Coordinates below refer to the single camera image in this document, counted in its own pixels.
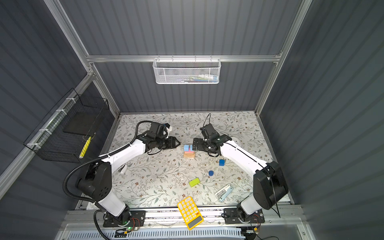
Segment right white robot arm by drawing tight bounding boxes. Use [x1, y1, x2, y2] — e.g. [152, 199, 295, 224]
[193, 124, 289, 218]

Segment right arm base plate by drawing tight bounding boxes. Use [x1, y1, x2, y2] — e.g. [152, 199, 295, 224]
[221, 208, 265, 225]

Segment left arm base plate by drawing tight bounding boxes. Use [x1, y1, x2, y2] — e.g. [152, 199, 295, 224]
[103, 211, 147, 228]

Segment white wire basket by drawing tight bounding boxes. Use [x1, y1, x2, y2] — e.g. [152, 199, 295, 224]
[153, 60, 222, 85]

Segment yellow calculator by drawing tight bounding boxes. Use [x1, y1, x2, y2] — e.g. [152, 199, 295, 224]
[177, 197, 204, 230]

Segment black corrugated cable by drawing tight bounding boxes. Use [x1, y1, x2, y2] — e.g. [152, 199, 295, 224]
[62, 120, 157, 240]

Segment yellow marker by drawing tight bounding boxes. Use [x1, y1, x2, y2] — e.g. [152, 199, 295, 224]
[79, 137, 92, 159]

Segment black wire basket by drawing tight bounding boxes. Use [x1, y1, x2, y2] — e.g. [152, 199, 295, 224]
[24, 90, 110, 163]

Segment green block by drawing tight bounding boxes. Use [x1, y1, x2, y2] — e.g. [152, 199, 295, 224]
[189, 178, 200, 188]

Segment white light-blue stapler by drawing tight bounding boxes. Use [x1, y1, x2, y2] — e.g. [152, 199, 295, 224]
[215, 184, 233, 203]

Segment wooden block with holes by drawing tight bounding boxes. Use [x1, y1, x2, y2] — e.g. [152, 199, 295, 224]
[184, 152, 196, 159]

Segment pens in white basket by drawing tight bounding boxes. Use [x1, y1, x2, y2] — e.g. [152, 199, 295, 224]
[177, 75, 219, 84]

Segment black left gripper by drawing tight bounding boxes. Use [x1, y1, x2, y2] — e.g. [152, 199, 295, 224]
[155, 136, 181, 149]

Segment small white plastic clip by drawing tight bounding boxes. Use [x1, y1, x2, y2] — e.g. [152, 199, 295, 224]
[120, 165, 128, 175]

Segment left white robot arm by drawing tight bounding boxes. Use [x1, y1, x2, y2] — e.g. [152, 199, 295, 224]
[76, 121, 181, 222]

